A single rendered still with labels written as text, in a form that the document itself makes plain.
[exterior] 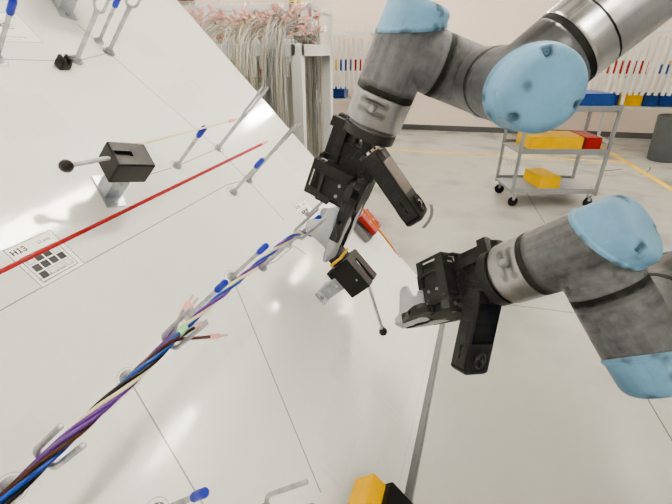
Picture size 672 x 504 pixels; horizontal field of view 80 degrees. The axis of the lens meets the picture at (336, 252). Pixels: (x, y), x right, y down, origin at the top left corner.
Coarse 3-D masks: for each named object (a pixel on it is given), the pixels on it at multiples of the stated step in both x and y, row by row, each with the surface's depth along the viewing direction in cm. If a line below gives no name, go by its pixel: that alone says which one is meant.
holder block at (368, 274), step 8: (352, 256) 62; (360, 256) 64; (344, 264) 61; (352, 264) 61; (360, 264) 63; (368, 264) 65; (336, 272) 63; (344, 272) 62; (352, 272) 61; (360, 272) 62; (368, 272) 63; (344, 280) 63; (352, 280) 62; (360, 280) 62; (368, 280) 62; (344, 288) 63; (352, 288) 63; (360, 288) 62; (352, 296) 63
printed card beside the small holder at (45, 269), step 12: (24, 240) 39; (36, 240) 40; (48, 240) 41; (12, 252) 38; (24, 252) 39; (48, 252) 40; (60, 252) 41; (72, 252) 42; (24, 264) 38; (36, 264) 39; (48, 264) 40; (60, 264) 40; (72, 264) 41; (84, 264) 42; (36, 276) 38; (48, 276) 39; (60, 276) 40
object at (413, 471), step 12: (444, 324) 92; (432, 360) 81; (432, 372) 78; (432, 384) 75; (420, 420) 68; (420, 432) 65; (420, 444) 63; (420, 456) 66; (408, 480) 58; (408, 492) 56
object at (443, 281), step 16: (480, 240) 51; (496, 240) 52; (432, 256) 55; (448, 256) 55; (464, 256) 55; (480, 256) 49; (432, 272) 55; (448, 272) 53; (464, 272) 53; (480, 272) 48; (432, 288) 55; (448, 288) 52; (464, 288) 52; (432, 304) 54; (448, 304) 52
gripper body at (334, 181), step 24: (336, 120) 53; (336, 144) 54; (360, 144) 54; (384, 144) 52; (312, 168) 55; (336, 168) 54; (360, 168) 55; (312, 192) 57; (336, 192) 56; (360, 192) 54
